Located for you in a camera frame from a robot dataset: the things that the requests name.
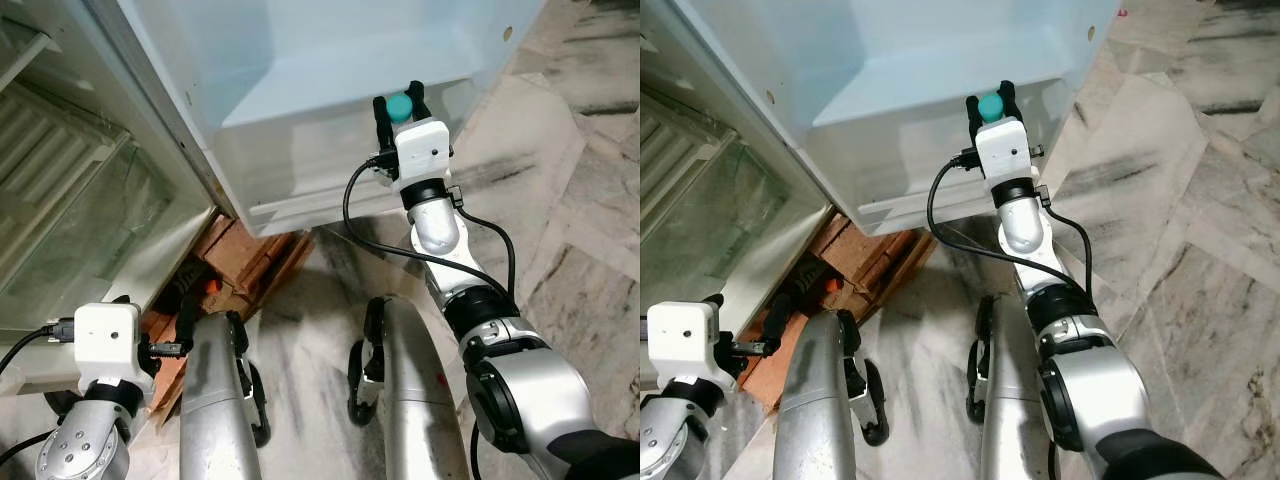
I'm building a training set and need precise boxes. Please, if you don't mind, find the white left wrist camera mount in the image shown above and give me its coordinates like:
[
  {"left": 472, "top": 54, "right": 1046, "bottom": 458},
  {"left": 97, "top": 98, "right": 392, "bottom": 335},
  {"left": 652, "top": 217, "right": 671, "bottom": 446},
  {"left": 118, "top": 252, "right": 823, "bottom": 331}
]
[
  {"left": 647, "top": 301, "right": 717, "bottom": 393},
  {"left": 74, "top": 301, "right": 144, "bottom": 387}
]

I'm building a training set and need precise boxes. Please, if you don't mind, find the red brick fridge base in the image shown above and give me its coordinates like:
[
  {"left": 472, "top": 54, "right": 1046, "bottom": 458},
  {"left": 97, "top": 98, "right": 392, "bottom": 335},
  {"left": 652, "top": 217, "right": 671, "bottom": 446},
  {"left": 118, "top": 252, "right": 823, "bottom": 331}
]
[
  {"left": 745, "top": 208, "right": 936, "bottom": 416},
  {"left": 138, "top": 208, "right": 313, "bottom": 426}
]

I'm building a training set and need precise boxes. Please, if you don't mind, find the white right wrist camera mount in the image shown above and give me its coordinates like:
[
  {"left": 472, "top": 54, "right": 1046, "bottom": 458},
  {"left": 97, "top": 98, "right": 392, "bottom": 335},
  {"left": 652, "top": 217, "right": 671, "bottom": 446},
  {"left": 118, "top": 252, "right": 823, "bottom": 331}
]
[
  {"left": 975, "top": 118, "right": 1039, "bottom": 191},
  {"left": 392, "top": 119, "right": 454, "bottom": 193}
]

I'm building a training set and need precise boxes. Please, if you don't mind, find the white fridge cabinet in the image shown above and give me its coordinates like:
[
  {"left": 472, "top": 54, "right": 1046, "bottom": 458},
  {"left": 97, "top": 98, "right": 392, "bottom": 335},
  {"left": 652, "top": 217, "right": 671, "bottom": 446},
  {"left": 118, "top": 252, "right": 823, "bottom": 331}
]
[
  {"left": 640, "top": 0, "right": 836, "bottom": 391},
  {"left": 0, "top": 0, "right": 219, "bottom": 396}
]

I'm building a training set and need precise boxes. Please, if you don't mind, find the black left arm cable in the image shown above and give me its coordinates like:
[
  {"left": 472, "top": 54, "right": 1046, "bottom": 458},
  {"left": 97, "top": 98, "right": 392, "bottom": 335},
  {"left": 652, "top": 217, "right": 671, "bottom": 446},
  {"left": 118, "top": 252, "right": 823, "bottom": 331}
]
[
  {"left": 0, "top": 428, "right": 53, "bottom": 467},
  {"left": 0, "top": 322, "right": 77, "bottom": 379}
]

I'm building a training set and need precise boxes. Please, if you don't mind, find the white ribbed fridge drawer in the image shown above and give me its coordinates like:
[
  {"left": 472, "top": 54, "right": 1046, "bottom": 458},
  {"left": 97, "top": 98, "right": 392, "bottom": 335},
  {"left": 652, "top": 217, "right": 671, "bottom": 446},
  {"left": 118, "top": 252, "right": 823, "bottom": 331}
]
[
  {"left": 0, "top": 80, "right": 131, "bottom": 271},
  {"left": 640, "top": 85, "right": 746, "bottom": 241}
]

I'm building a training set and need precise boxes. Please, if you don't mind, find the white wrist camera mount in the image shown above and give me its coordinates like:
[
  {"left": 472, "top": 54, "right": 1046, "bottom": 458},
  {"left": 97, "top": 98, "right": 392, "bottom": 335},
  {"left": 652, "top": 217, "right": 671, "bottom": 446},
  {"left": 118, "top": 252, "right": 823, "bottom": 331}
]
[
  {"left": 647, "top": 301, "right": 717, "bottom": 393},
  {"left": 392, "top": 119, "right": 454, "bottom": 193},
  {"left": 975, "top": 118, "right": 1039, "bottom": 191},
  {"left": 74, "top": 301, "right": 144, "bottom": 387}
]

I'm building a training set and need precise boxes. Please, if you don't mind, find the white fridge door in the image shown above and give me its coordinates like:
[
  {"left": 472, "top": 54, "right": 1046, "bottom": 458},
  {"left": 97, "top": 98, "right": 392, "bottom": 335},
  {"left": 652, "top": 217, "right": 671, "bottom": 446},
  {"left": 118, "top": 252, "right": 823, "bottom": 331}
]
[
  {"left": 668, "top": 0, "right": 1123, "bottom": 238},
  {"left": 113, "top": 0, "right": 548, "bottom": 238}
]

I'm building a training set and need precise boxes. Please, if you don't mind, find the glass fridge shelf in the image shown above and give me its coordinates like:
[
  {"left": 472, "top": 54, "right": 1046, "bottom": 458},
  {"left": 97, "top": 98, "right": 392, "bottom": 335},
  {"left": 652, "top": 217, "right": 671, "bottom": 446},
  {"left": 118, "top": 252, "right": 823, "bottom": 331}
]
[
  {"left": 0, "top": 138, "right": 216, "bottom": 333},
  {"left": 640, "top": 135, "right": 831, "bottom": 321}
]

